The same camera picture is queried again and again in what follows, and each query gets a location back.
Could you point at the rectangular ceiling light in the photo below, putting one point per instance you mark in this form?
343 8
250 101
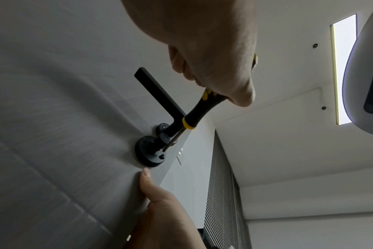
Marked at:
343 68

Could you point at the grey slatted panel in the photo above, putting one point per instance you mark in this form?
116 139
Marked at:
223 194

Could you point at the person's left hand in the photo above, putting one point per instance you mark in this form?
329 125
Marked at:
165 218

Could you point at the metal latch plate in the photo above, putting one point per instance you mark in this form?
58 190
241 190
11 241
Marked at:
180 156

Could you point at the small black round lock rosette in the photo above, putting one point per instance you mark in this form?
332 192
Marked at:
162 128

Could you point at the grey door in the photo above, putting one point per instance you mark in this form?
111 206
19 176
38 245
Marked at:
57 116

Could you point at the white rounded headset device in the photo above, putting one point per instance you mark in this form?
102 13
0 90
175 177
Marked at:
363 80

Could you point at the person's right hand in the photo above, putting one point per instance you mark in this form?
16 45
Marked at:
205 36

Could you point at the black and yellow screwdriver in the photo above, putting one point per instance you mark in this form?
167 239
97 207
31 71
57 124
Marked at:
198 109

